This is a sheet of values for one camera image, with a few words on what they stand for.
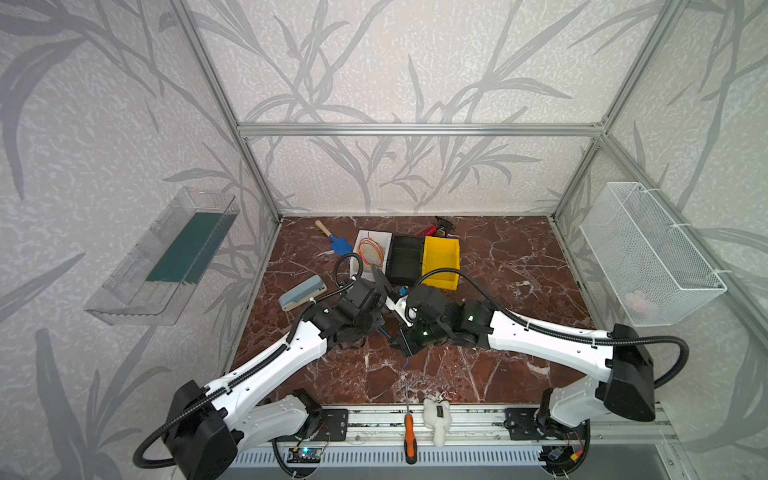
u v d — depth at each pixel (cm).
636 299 73
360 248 102
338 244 111
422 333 61
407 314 63
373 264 107
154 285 64
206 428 38
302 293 94
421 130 97
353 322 59
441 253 107
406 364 84
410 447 69
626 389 39
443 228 116
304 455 71
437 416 72
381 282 94
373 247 108
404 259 111
